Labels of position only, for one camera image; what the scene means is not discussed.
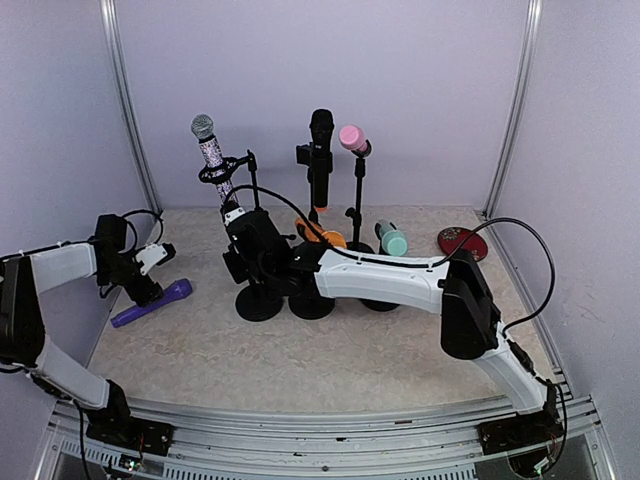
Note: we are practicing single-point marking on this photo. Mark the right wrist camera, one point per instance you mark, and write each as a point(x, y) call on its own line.
point(231, 213)

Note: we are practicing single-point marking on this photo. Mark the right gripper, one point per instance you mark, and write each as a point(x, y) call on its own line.
point(237, 275)

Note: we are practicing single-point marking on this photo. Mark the teal microphone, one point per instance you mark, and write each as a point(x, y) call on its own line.
point(392, 241)

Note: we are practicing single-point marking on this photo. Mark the glitter silver microphone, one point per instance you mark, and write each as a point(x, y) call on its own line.
point(216, 168)

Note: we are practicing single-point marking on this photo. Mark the right aluminium frame post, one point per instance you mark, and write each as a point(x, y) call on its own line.
point(525, 66)

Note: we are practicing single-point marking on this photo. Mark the orange microphone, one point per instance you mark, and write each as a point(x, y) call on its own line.
point(320, 232)

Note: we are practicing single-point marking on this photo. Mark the black tripod mic stand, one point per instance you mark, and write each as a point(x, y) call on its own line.
point(252, 170)

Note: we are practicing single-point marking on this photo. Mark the black microphone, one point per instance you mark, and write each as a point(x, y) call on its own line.
point(321, 127)

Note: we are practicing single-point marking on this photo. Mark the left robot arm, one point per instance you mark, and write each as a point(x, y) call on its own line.
point(39, 305)

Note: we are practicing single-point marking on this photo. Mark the left aluminium frame post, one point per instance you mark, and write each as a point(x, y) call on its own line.
point(109, 15)

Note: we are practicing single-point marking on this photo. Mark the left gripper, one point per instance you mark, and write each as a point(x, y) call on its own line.
point(146, 293)

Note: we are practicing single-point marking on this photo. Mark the red floral plate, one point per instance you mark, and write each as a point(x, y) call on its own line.
point(450, 238)

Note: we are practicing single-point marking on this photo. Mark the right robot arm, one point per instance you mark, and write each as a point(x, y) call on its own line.
point(311, 276)

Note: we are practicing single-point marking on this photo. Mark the pink microphone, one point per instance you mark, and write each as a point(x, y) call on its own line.
point(353, 139)

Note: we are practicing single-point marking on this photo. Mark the purple microphone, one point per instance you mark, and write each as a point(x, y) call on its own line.
point(178, 290)

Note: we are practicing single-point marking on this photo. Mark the front aluminium rail base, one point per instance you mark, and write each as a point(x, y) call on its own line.
point(436, 441)

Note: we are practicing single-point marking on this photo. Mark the aluminium frame post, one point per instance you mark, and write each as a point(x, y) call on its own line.
point(525, 66)
point(109, 15)

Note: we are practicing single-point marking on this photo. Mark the back tall round stand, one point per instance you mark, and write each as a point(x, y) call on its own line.
point(302, 152)

